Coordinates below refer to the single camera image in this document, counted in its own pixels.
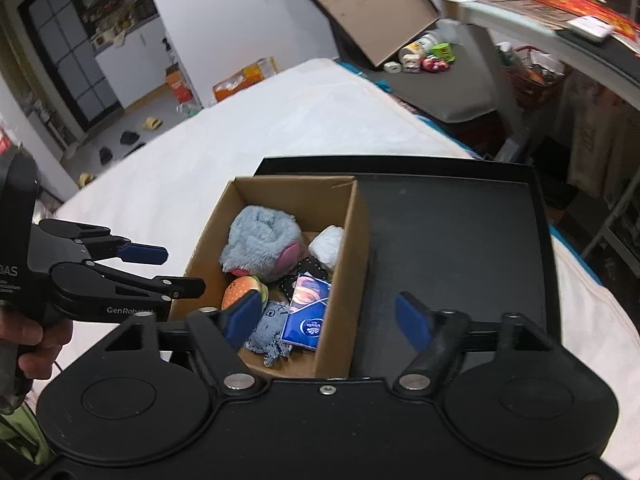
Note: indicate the white tube bottle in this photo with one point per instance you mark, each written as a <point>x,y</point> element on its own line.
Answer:
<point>425,42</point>

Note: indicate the white blanket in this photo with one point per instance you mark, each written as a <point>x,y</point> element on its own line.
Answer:
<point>250,125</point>

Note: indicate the yellow slipper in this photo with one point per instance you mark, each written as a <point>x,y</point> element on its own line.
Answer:
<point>152,123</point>
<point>86,179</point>

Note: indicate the red printed paper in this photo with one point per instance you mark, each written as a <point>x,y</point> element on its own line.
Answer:
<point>585,5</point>

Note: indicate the white flat box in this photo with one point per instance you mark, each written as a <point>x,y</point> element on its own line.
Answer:
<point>592,28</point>

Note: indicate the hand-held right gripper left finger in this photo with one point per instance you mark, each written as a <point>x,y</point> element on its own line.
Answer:
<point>245,312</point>

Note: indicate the brown cardboard sheet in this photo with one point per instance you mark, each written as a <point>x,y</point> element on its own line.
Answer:
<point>360,0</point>

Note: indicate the dark glass door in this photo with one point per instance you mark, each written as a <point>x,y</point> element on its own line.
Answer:
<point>65,60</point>

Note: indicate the glass top table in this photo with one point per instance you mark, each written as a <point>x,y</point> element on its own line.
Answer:
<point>540,22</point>

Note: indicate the grey plush toy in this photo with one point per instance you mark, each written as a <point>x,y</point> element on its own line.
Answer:
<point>260,240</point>

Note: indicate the person's left hand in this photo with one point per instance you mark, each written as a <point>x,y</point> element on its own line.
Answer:
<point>40,350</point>

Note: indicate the green cloth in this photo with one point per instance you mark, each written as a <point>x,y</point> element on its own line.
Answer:
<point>15,440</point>

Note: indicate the grey bench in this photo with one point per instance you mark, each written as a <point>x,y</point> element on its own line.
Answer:
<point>440,95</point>

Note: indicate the black tray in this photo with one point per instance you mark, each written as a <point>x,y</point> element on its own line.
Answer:
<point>450,240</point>

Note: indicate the orange carton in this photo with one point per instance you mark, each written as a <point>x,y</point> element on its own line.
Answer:
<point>245,77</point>
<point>180,85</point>

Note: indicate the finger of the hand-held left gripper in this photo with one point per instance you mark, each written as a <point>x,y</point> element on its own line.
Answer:
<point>185,287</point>
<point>145,253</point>

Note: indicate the orange basket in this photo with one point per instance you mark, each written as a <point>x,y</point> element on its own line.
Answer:
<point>535,72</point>

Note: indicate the burger plush toy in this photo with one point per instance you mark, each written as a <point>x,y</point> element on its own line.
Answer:
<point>237,292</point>

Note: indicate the white fluffy cloth ball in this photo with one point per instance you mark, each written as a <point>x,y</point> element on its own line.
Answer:
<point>327,247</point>

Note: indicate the denim fabric toy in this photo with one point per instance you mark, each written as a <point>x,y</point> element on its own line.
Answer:
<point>270,330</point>

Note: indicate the white cabinet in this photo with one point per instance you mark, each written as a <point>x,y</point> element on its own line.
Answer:
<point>135,65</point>

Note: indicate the small white toy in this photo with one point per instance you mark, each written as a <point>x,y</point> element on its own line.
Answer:
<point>411,62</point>

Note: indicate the black plush toy white patch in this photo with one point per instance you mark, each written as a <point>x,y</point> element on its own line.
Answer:
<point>305,267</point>

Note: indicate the blue tissue pack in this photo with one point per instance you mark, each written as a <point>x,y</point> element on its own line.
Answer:
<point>307,310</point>

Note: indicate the small green toy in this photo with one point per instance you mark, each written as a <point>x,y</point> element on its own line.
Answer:
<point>442,50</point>

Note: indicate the black slipper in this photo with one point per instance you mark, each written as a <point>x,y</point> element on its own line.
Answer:
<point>130,137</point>
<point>105,154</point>

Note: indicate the white shelf rack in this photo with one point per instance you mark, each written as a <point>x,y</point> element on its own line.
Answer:
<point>615,210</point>

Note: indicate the white charger plug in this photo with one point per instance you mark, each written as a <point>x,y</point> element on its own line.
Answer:
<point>392,66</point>

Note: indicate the cardboard box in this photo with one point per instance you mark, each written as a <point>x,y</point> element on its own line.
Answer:
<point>350,285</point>

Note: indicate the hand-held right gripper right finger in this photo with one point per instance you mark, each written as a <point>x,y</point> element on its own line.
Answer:
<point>412,320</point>

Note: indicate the small red toy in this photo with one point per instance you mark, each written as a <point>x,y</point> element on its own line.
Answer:
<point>443,65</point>
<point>430,64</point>

